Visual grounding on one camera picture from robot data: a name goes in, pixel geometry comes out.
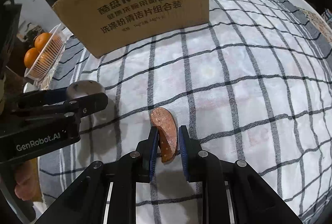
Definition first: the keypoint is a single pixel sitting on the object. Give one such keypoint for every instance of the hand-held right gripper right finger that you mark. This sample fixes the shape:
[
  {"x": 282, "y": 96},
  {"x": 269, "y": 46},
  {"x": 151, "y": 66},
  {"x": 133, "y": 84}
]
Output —
[{"x": 184, "y": 153}]

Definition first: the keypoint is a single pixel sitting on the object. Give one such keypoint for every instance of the pile of oranges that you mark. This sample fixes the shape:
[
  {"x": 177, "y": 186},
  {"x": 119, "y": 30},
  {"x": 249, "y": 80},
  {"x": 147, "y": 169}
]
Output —
[{"x": 31, "y": 57}]

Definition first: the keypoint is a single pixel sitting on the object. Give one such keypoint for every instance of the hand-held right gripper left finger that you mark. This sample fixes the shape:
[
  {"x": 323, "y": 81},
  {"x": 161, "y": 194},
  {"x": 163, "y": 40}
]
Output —
[{"x": 154, "y": 153}]

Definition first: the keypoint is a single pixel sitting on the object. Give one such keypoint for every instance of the white plastic slatted basket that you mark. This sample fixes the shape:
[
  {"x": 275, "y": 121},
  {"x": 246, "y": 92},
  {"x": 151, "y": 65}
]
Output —
[{"x": 49, "y": 57}]

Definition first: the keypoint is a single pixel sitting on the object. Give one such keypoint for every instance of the person's left hand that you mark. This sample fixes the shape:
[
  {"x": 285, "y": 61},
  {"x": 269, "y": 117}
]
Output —
[{"x": 24, "y": 182}]

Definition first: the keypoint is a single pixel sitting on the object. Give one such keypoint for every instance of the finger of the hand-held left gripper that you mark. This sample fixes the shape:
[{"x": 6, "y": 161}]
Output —
[
  {"x": 90, "y": 104},
  {"x": 55, "y": 95}
]

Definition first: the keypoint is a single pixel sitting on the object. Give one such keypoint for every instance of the grey checked fringed cloth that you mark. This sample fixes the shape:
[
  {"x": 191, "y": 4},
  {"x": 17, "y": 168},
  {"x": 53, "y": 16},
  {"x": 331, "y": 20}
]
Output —
[{"x": 233, "y": 70}]

